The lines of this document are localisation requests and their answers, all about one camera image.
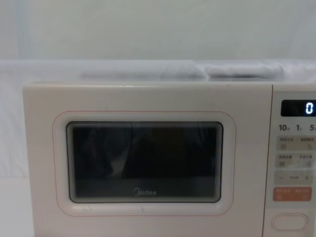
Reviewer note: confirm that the cream microwave oven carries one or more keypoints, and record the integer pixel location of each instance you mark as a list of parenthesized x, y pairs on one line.
[(148, 98)]

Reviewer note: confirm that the white curtain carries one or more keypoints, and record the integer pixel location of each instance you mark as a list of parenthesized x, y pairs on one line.
[(148, 29)]

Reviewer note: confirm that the oven control panel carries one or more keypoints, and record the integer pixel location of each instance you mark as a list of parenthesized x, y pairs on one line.
[(293, 177)]

